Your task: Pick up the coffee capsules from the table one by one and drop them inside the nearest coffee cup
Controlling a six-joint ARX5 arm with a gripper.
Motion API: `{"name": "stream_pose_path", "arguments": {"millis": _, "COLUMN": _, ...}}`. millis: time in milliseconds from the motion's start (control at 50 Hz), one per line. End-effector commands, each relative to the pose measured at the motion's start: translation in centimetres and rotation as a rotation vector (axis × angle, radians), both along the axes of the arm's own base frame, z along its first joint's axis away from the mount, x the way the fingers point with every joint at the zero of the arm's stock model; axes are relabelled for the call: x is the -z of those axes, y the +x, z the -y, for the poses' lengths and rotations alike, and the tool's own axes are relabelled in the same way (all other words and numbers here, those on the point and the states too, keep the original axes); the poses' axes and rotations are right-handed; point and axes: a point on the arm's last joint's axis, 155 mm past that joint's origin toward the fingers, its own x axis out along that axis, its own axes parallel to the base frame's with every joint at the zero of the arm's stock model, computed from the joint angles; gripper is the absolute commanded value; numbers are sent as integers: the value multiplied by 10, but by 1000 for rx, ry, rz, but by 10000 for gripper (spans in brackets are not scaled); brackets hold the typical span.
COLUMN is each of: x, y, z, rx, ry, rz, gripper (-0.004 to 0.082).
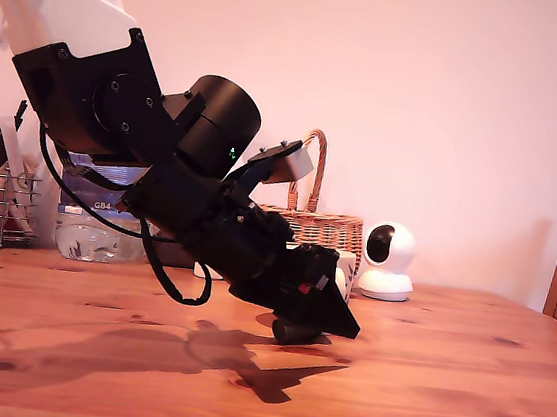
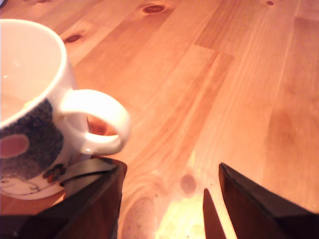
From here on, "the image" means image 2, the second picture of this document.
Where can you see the white mug with animal print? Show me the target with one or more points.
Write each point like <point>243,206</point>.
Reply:
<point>30,94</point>

